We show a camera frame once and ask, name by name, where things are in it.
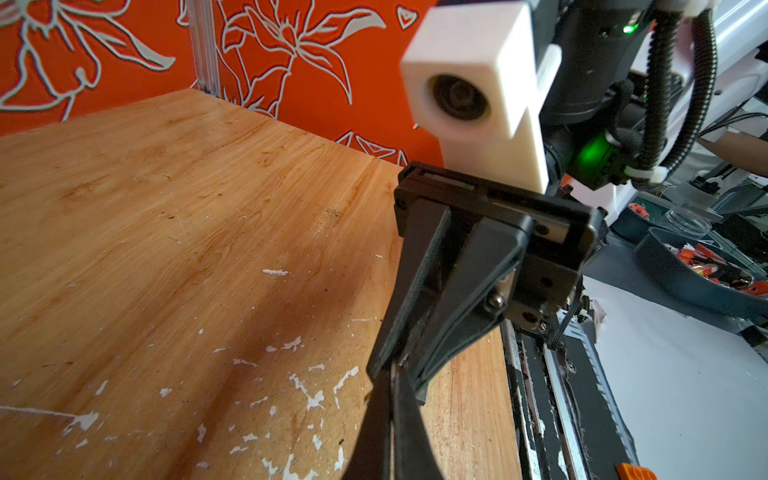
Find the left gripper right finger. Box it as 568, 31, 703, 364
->
391, 363, 443, 480

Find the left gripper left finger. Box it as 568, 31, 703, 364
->
342, 370, 392, 480

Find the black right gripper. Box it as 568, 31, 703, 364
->
366, 163, 606, 392

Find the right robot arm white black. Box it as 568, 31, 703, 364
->
366, 1, 723, 394

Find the orange lego brick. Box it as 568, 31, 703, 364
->
616, 463, 658, 480

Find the grey parts tray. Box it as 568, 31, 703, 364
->
611, 208, 767, 320

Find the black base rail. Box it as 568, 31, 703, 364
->
501, 321, 640, 479

